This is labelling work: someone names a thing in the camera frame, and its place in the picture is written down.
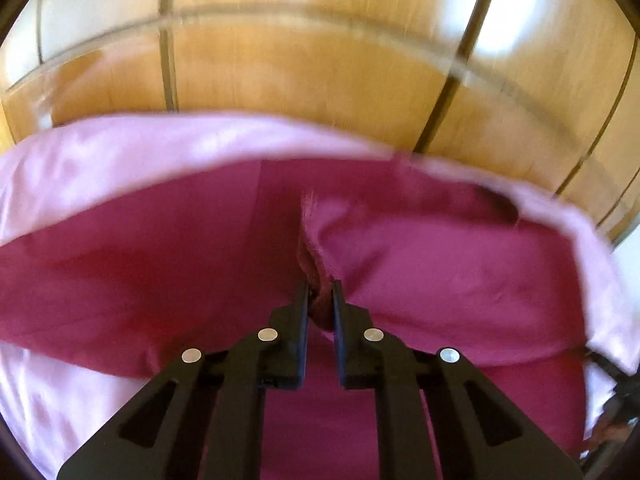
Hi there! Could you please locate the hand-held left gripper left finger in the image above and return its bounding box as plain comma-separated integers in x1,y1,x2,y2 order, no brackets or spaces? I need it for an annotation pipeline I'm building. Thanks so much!
56,280,311,480

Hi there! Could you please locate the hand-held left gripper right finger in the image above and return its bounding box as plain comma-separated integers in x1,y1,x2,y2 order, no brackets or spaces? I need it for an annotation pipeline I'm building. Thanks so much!
331,279,585,480

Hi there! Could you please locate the dark red garment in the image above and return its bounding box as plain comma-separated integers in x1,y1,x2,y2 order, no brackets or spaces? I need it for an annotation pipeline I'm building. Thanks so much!
0,157,590,480

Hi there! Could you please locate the wooden wardrobe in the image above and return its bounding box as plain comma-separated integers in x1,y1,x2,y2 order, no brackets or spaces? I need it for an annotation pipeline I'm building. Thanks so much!
0,0,640,256

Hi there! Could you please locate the pink bed sheet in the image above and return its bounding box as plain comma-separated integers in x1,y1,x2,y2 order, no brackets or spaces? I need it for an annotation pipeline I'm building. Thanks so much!
0,110,640,480

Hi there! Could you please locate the dark blurry object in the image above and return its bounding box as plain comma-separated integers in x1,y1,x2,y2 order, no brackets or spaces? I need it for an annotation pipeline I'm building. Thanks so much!
582,347,640,466

